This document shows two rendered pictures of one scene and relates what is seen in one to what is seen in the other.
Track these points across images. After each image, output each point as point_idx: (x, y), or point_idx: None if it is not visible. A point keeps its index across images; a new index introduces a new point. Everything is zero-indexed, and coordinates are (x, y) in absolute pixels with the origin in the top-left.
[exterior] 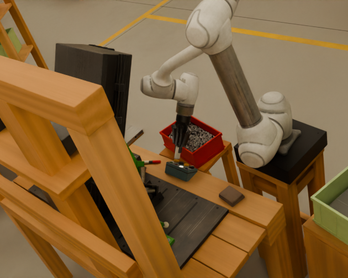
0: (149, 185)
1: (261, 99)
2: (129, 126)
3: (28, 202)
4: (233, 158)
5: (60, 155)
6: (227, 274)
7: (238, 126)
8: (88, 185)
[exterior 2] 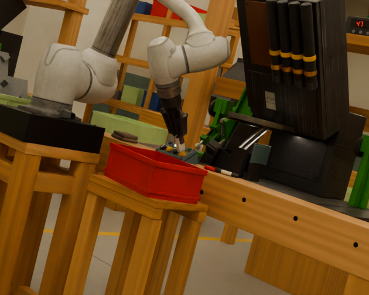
0: (215, 141)
1: (77, 49)
2: (248, 116)
3: None
4: (84, 207)
5: None
6: (146, 143)
7: (116, 59)
8: None
